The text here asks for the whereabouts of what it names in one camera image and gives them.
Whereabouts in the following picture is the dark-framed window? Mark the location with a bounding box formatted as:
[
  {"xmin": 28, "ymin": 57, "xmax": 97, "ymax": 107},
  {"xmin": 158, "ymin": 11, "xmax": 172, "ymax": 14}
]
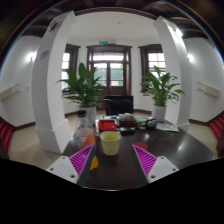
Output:
[
  {"xmin": 60, "ymin": 43, "xmax": 82, "ymax": 90},
  {"xmin": 138, "ymin": 43, "xmax": 167, "ymax": 93}
]

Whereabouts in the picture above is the clear orange-labelled drink bottle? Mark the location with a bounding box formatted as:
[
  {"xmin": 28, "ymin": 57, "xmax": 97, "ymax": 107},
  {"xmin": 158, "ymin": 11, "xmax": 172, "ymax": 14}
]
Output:
[{"xmin": 73, "ymin": 109, "xmax": 97, "ymax": 150}]

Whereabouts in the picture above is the red carpeted staircase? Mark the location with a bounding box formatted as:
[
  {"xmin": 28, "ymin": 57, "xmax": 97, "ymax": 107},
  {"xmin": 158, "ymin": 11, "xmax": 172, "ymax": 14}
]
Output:
[
  {"xmin": 0, "ymin": 116, "xmax": 14, "ymax": 158},
  {"xmin": 209, "ymin": 112, "xmax": 224, "ymax": 143}
]

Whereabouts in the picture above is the large potted green plant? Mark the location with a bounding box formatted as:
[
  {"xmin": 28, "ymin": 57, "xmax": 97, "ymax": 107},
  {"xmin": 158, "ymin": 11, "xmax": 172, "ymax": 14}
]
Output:
[
  {"xmin": 140, "ymin": 65, "xmax": 185, "ymax": 123},
  {"xmin": 57, "ymin": 62, "xmax": 108, "ymax": 126}
]

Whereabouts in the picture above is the red plastic box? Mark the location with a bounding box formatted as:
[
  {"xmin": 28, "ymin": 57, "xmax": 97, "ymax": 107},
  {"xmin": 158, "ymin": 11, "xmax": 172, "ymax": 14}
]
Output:
[{"xmin": 97, "ymin": 119, "xmax": 118, "ymax": 132}]

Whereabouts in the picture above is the white wall-mounted unit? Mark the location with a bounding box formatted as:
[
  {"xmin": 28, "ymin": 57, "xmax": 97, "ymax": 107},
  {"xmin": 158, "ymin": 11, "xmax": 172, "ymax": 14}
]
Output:
[
  {"xmin": 0, "ymin": 83, "xmax": 20, "ymax": 102},
  {"xmin": 196, "ymin": 81, "xmax": 222, "ymax": 98}
]

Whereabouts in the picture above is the dark wooden double door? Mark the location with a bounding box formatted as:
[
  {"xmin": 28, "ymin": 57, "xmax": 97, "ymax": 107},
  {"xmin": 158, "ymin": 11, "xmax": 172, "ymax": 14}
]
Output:
[{"xmin": 85, "ymin": 44, "xmax": 133, "ymax": 98}]

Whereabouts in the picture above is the black chair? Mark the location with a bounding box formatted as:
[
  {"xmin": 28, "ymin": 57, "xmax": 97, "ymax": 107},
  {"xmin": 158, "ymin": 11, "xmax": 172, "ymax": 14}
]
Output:
[{"xmin": 104, "ymin": 95, "xmax": 135, "ymax": 117}]

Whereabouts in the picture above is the green book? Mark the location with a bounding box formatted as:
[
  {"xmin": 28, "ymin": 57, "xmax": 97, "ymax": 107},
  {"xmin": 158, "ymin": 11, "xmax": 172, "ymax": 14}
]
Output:
[{"xmin": 133, "ymin": 114, "xmax": 148, "ymax": 124}]

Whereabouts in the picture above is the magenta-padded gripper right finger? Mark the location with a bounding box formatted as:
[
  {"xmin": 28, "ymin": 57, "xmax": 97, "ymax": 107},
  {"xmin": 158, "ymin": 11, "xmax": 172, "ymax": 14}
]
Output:
[{"xmin": 131, "ymin": 143, "xmax": 180, "ymax": 184}]

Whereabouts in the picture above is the green flat box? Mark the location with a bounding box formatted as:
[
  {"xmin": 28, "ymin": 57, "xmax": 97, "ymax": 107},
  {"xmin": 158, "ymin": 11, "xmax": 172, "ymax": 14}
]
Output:
[{"xmin": 101, "ymin": 114, "xmax": 120, "ymax": 122}]

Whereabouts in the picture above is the dark grey teapot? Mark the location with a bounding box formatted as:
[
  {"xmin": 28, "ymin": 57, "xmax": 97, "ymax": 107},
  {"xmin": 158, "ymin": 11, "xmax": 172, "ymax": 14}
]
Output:
[{"xmin": 139, "ymin": 118, "xmax": 158, "ymax": 130}]

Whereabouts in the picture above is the pale yellow cup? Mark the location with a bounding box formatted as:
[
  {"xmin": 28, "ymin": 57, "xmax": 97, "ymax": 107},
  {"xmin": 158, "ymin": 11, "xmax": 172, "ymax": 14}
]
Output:
[{"xmin": 99, "ymin": 130, "xmax": 122, "ymax": 157}]

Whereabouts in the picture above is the white teacup set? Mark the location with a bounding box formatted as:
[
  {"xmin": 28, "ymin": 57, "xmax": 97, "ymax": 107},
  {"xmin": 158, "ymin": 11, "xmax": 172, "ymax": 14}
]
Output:
[{"xmin": 118, "ymin": 112, "xmax": 136, "ymax": 123}]

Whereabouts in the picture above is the dark wooden tea tray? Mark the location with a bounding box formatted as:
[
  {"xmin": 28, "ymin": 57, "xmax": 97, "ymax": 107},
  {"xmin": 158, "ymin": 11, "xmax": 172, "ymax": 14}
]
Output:
[{"xmin": 118, "ymin": 119, "xmax": 138, "ymax": 128}]

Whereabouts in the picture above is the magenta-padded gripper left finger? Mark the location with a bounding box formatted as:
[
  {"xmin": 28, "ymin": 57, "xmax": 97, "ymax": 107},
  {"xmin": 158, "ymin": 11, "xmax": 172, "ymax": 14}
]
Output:
[{"xmin": 45, "ymin": 144, "xmax": 96, "ymax": 185}]

